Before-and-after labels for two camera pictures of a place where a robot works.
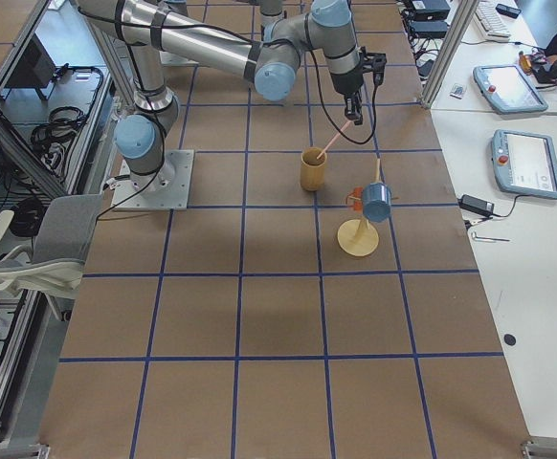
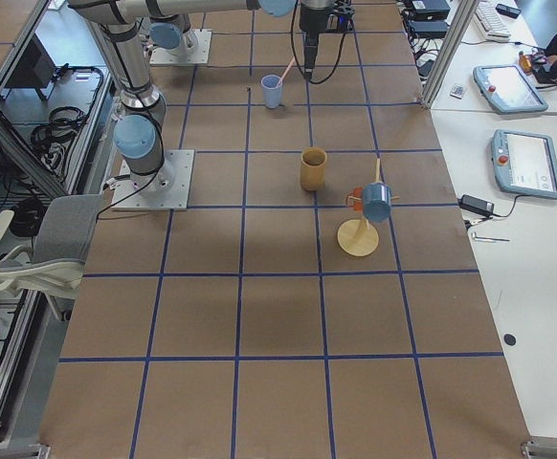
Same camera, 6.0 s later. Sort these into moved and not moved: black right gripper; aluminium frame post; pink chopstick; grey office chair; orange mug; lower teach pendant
Moved: black right gripper; pink chopstick
Not moved: lower teach pendant; aluminium frame post; grey office chair; orange mug
